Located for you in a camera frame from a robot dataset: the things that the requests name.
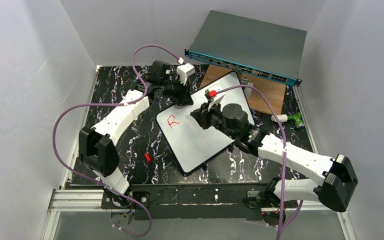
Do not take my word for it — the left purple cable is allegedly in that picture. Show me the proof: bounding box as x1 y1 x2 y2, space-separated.
52 44 185 237

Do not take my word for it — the metal bracket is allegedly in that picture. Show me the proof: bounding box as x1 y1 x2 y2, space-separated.
240 76 255 98

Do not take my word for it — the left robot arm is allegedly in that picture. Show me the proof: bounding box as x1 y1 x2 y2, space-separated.
79 60 196 194

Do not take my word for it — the blue network switch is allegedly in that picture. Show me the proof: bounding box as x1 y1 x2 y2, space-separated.
184 10 307 87

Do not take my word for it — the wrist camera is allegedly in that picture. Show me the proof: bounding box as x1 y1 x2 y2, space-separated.
205 86 225 111
176 57 196 86

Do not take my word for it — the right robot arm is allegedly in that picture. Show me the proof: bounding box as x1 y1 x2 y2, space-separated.
190 103 359 213

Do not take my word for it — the white whiteboard black frame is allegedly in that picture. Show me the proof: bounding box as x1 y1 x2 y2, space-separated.
156 71 258 173

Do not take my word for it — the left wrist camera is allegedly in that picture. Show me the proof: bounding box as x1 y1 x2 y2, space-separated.
176 57 196 86

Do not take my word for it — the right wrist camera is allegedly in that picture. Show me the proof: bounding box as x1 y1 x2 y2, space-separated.
205 86 225 111

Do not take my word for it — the red marker cap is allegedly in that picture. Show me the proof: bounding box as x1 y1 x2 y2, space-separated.
144 153 152 163

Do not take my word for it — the green white toy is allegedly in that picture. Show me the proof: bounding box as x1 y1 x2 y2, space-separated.
270 112 305 128

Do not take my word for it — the aluminium rail frame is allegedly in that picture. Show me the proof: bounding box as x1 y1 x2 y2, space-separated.
41 183 349 240

